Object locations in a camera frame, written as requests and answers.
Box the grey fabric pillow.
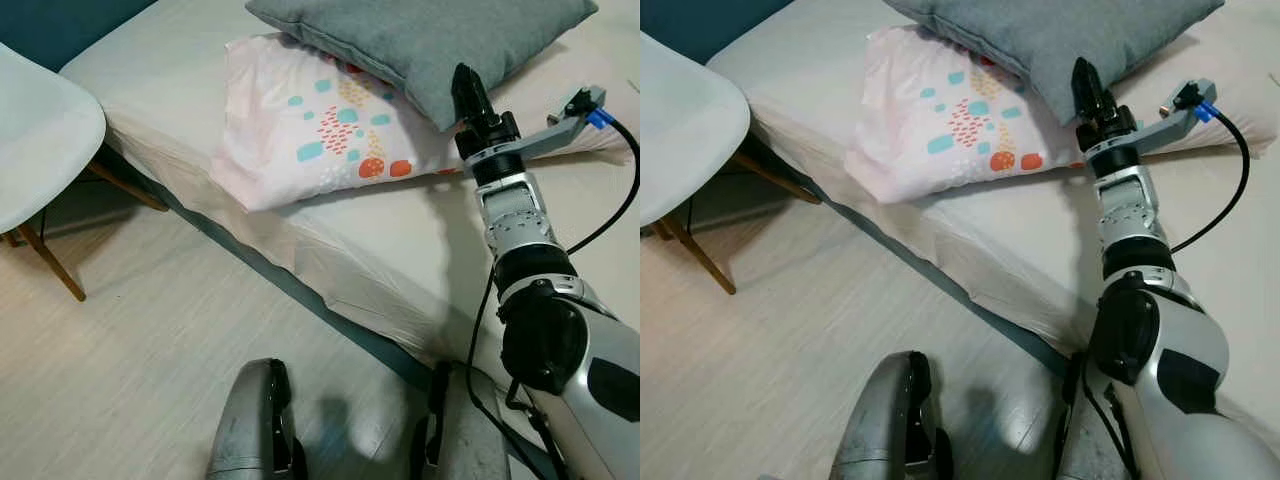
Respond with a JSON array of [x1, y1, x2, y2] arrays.
[[245, 0, 599, 133], [885, 0, 1226, 128]]

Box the white pillow with coloured pattern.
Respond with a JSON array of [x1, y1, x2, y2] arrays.
[[210, 32, 641, 213], [845, 25, 1280, 206]]

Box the white plastic chair wooden legs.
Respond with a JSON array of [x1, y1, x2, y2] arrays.
[[0, 42, 169, 303], [640, 30, 823, 297]]

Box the bed with white sheet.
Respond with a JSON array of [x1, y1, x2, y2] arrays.
[[58, 0, 641, 401], [705, 0, 1280, 401]]

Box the grey right robot leg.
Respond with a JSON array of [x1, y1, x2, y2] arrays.
[[412, 360, 546, 480], [1055, 352, 1141, 480]]

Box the grey robot leg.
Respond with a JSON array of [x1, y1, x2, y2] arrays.
[[830, 350, 953, 480], [1055, 352, 1141, 480], [205, 358, 307, 480], [412, 360, 546, 480]]

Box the grey left robot leg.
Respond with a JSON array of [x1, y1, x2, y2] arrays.
[[205, 358, 307, 480], [830, 350, 953, 480]]

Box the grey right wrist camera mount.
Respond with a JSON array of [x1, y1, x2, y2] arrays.
[[462, 85, 608, 166], [1085, 78, 1219, 166]]

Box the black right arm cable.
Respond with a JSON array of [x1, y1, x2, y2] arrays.
[[1075, 98, 1251, 480], [465, 108, 641, 480]]

